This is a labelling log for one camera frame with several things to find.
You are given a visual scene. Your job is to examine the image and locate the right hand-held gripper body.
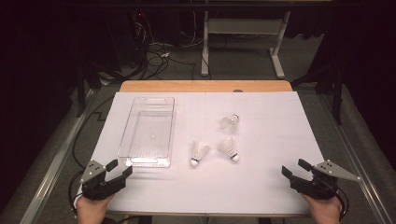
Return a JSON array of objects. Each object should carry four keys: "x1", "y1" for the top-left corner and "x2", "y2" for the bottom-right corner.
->
[{"x1": 289, "y1": 159, "x2": 362, "y2": 201}]

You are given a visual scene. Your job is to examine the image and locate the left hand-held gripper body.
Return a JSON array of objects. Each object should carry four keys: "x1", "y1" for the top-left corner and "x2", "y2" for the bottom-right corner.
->
[{"x1": 79, "y1": 159, "x2": 127, "y2": 202}]

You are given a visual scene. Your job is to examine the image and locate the clear plastic tray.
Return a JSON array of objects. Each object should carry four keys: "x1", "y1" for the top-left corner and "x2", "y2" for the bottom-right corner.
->
[{"x1": 117, "y1": 96, "x2": 177, "y2": 169}]

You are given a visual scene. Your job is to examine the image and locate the white shuttlecock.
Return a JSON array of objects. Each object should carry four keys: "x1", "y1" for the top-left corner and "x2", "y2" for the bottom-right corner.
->
[
  {"x1": 219, "y1": 113, "x2": 240, "y2": 134},
  {"x1": 218, "y1": 135, "x2": 240, "y2": 163},
  {"x1": 190, "y1": 140, "x2": 211, "y2": 168}
]

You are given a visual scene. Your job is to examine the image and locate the person's right hand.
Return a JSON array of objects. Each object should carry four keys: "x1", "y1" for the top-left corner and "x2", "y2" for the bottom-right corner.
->
[{"x1": 300, "y1": 193, "x2": 343, "y2": 224}]

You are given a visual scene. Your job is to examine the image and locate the person's left hand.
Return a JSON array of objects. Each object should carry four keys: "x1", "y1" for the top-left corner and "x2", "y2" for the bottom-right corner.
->
[{"x1": 76, "y1": 194, "x2": 115, "y2": 224}]

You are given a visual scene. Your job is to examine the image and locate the white table sheet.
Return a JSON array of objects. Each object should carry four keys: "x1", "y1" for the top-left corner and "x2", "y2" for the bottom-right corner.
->
[{"x1": 88, "y1": 91, "x2": 332, "y2": 216}]

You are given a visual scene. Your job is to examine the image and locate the person's grey trousers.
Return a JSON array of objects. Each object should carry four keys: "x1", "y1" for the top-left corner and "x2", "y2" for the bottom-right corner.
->
[{"x1": 152, "y1": 217, "x2": 261, "y2": 224}]

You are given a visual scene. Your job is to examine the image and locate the black stand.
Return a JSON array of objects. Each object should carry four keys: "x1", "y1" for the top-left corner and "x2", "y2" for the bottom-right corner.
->
[
  {"x1": 291, "y1": 60, "x2": 345, "y2": 126},
  {"x1": 76, "y1": 60, "x2": 106, "y2": 119}
]

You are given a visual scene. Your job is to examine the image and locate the dark curtain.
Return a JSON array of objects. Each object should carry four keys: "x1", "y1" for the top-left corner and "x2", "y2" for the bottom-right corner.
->
[
  {"x1": 323, "y1": 0, "x2": 396, "y2": 172},
  {"x1": 0, "y1": 0, "x2": 78, "y2": 213}
]

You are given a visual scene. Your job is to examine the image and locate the wooden table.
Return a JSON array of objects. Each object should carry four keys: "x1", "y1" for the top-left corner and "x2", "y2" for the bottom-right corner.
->
[{"x1": 106, "y1": 79, "x2": 312, "y2": 218}]

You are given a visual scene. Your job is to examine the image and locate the dark equipment box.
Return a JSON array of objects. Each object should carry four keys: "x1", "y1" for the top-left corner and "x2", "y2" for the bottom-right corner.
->
[{"x1": 106, "y1": 10, "x2": 149, "y2": 68}]

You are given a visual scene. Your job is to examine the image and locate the right hand-held gripper cable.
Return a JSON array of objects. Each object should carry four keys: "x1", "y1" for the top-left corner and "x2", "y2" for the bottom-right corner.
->
[{"x1": 323, "y1": 180, "x2": 349, "y2": 222}]

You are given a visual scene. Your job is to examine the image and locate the hand-held gripper cable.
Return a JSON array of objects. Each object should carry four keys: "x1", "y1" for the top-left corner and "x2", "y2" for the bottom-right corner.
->
[
  {"x1": 323, "y1": 180, "x2": 349, "y2": 222},
  {"x1": 67, "y1": 170, "x2": 85, "y2": 216}
]

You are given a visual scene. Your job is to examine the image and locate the left hand-held gripper cable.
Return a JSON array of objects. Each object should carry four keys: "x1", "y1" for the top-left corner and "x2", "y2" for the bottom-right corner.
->
[{"x1": 67, "y1": 170, "x2": 85, "y2": 216}]

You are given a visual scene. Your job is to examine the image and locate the black floor cable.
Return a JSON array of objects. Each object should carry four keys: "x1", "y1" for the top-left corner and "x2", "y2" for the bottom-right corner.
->
[{"x1": 72, "y1": 95, "x2": 116, "y2": 172}]

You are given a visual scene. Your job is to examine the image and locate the aluminium floor rail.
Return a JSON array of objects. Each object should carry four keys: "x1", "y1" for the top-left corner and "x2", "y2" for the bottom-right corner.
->
[
  {"x1": 317, "y1": 92, "x2": 391, "y2": 224},
  {"x1": 18, "y1": 88, "x2": 96, "y2": 224}
]

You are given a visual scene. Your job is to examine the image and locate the tangle of floor cables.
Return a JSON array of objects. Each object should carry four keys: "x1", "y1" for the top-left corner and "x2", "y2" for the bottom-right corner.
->
[{"x1": 134, "y1": 12, "x2": 200, "y2": 81}]

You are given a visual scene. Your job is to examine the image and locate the white metal desk frame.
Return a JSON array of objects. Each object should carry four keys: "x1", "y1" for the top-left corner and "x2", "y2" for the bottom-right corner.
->
[{"x1": 200, "y1": 10, "x2": 292, "y2": 79}]

